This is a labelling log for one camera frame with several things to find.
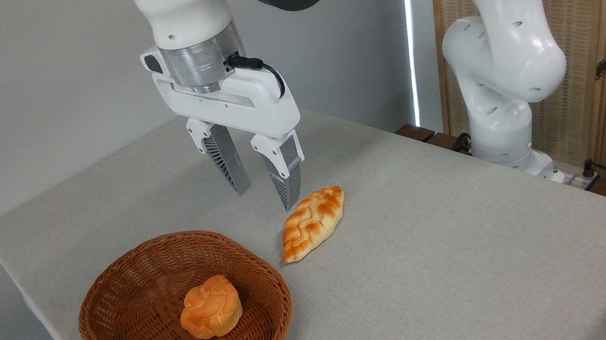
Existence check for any brown wicker basket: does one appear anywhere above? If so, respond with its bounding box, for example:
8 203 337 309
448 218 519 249
68 218 297 340

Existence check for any white power strip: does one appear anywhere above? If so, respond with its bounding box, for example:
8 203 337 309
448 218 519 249
562 166 603 194

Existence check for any long braided bread loaf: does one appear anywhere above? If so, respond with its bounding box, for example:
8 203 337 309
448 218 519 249
275 184 353 265

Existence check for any black clamp knob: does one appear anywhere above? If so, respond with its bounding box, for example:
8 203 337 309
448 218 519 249
450 132 475 157

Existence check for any round orange bread roll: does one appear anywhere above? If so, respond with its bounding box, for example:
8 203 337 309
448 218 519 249
174 272 247 340

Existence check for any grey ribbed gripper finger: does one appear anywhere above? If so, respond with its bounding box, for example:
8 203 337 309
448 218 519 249
185 111 254 203
249 128 311 215

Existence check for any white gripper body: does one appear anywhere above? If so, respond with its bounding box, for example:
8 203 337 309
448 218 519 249
139 28 304 156

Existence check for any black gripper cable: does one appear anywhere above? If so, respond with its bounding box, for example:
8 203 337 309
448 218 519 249
225 49 288 106

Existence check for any dark brown wooden block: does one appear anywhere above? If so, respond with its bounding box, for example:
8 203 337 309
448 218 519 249
394 120 437 146
425 129 463 155

